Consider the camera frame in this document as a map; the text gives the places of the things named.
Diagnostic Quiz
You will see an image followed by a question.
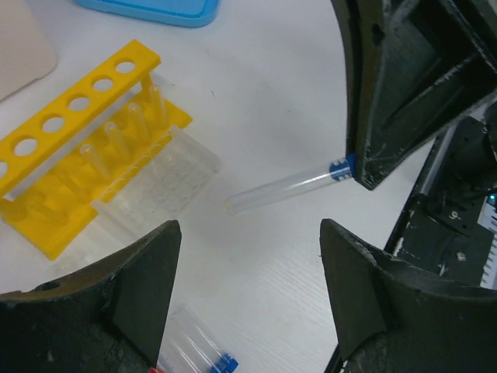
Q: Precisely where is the blue plastic bin lid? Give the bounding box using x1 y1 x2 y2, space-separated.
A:
75 0 221 28

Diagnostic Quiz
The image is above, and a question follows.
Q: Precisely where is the clear test tube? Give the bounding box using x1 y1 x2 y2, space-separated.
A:
150 85 169 129

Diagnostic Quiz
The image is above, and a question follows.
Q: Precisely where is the yellow test tube rack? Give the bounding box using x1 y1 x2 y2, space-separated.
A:
1 40 192 260

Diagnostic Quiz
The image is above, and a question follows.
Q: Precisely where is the blue capped test tube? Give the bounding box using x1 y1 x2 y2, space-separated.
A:
158 305 239 372

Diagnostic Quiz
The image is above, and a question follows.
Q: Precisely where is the white plastic storage bin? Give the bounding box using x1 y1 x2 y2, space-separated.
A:
1 0 57 99

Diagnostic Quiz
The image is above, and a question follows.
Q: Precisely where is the grey slotted cable duct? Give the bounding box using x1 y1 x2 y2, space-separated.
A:
478 194 496 290

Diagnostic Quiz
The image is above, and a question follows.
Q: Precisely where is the red orange stirring rod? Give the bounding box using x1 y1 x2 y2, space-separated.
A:
148 364 167 373

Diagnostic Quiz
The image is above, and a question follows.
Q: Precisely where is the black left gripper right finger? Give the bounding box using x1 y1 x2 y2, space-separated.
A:
319 219 496 372

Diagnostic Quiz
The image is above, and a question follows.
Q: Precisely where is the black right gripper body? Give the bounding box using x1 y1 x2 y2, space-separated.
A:
448 116 496 194

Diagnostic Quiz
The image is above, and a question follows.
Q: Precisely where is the clear plastic tube rack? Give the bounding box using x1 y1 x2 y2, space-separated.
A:
92 126 221 240

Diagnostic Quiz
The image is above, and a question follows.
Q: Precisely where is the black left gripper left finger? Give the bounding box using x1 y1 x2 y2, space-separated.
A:
1 220 182 372

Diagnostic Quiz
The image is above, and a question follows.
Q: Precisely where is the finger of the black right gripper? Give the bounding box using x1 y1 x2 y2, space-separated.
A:
332 0 496 190

